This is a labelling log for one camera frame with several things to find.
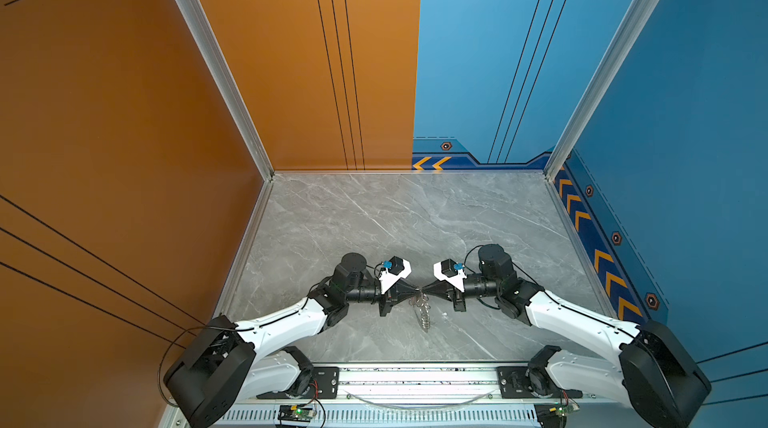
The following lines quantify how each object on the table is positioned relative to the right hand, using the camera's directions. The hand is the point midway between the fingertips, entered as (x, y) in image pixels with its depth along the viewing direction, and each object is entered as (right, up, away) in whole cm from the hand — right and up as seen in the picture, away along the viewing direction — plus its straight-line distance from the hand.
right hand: (424, 289), depth 75 cm
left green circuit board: (-31, -28, -4) cm, 42 cm away
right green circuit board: (+32, -27, -5) cm, 42 cm away
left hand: (-2, 0, -1) cm, 2 cm away
